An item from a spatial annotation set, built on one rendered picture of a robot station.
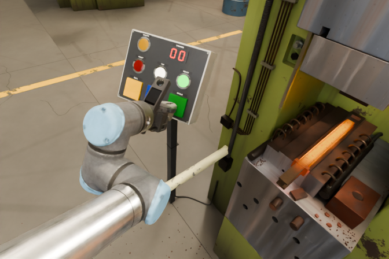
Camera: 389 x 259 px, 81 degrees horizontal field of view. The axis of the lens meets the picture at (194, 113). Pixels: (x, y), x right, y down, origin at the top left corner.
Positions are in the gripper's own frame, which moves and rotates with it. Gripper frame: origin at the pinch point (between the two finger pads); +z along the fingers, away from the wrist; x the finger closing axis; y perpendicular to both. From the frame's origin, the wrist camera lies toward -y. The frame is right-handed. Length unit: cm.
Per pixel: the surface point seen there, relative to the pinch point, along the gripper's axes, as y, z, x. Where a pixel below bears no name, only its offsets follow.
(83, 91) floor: 50, 119, -160
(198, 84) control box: -9.4, 3.0, 5.8
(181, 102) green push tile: -1.3, 2.3, 1.8
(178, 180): 36.1, 15.2, 5.7
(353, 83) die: -22, -15, 47
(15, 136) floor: 88, 53, -157
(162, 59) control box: -14.0, 3.0, -10.7
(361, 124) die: -12, 29, 65
